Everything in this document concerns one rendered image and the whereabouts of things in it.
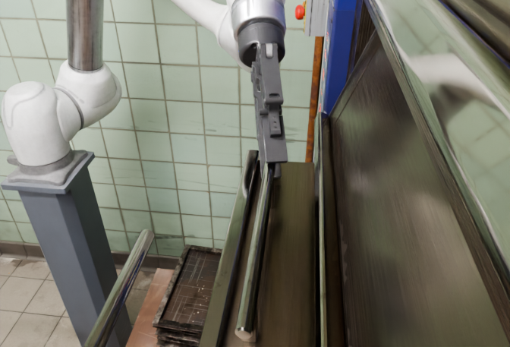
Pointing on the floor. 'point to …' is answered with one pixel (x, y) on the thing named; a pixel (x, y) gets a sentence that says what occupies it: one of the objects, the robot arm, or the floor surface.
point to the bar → (120, 291)
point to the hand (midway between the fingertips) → (272, 150)
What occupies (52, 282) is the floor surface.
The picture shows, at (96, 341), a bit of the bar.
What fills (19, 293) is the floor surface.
